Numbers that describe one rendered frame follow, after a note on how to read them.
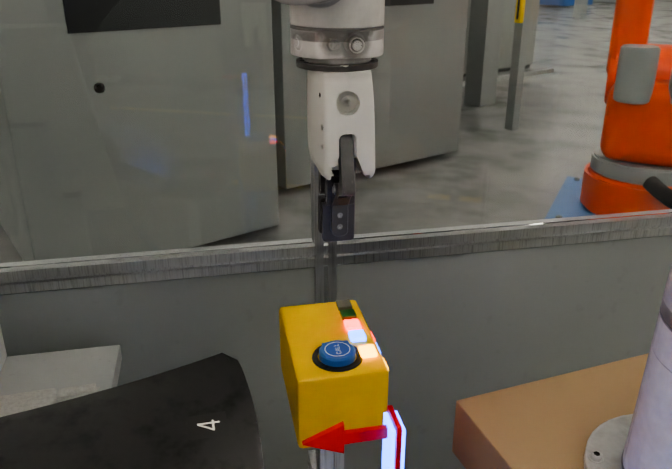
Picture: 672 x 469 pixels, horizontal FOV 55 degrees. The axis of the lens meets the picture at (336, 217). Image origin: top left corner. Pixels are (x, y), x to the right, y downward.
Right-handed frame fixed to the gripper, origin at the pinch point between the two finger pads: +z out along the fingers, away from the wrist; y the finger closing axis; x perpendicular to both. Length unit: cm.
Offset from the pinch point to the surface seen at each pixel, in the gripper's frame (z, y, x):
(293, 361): 16.6, 0.2, 4.6
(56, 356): 38, 40, 39
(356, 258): 27, 45, -13
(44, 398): 36, 26, 38
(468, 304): 39, 45, -36
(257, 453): 6.9, -24.1, 10.2
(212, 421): 5.8, -21.6, 13.1
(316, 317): 16.5, 8.6, 0.6
